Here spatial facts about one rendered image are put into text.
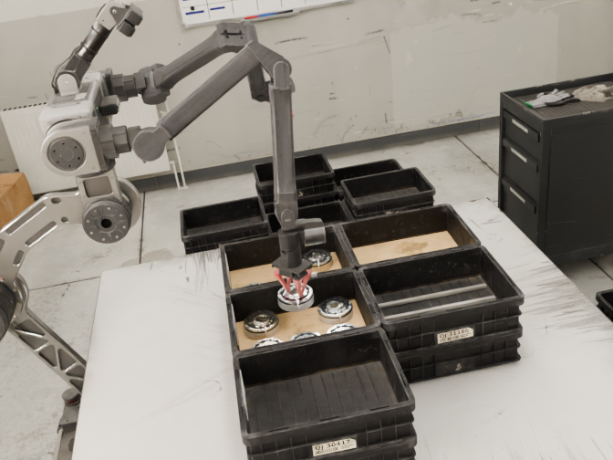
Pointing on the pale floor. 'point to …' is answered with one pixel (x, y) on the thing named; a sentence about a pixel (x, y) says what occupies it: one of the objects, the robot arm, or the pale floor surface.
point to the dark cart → (558, 170)
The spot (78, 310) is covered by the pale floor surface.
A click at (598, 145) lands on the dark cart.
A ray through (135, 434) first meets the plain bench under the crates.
